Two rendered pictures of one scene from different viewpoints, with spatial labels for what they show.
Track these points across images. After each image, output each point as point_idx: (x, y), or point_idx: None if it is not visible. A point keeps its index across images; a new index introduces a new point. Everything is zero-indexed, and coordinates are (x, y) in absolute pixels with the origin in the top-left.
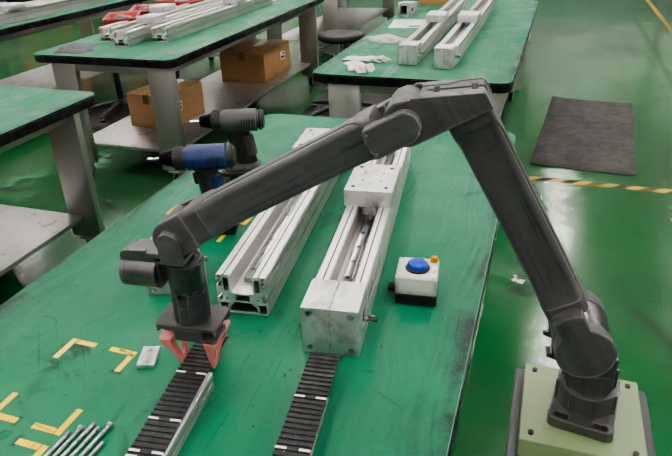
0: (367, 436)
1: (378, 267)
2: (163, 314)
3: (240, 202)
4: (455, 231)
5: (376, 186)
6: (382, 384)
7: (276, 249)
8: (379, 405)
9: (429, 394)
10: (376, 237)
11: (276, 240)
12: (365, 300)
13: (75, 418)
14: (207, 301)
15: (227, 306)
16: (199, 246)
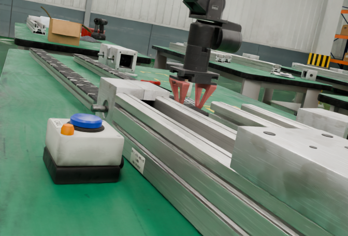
0: (52, 103)
1: (146, 146)
2: (209, 71)
3: None
4: None
5: (292, 136)
6: (60, 117)
7: (251, 116)
8: (54, 111)
9: (17, 113)
10: (174, 125)
11: (271, 122)
12: (111, 99)
13: (209, 110)
14: (186, 55)
15: (185, 70)
16: (182, 1)
